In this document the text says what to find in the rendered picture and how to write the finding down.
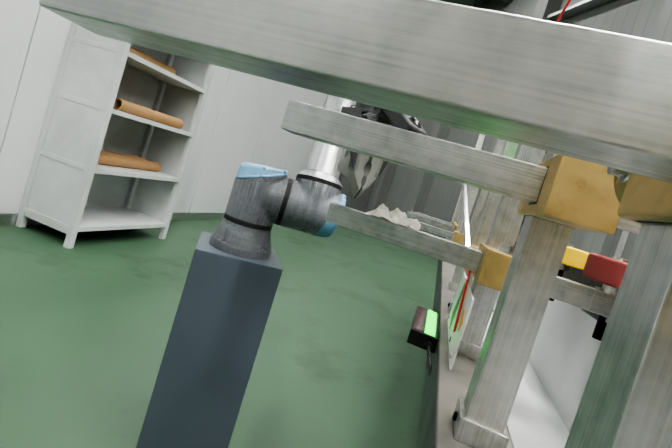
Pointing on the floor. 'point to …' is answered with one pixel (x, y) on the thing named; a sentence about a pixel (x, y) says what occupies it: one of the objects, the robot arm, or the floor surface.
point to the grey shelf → (113, 138)
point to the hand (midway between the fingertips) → (358, 191)
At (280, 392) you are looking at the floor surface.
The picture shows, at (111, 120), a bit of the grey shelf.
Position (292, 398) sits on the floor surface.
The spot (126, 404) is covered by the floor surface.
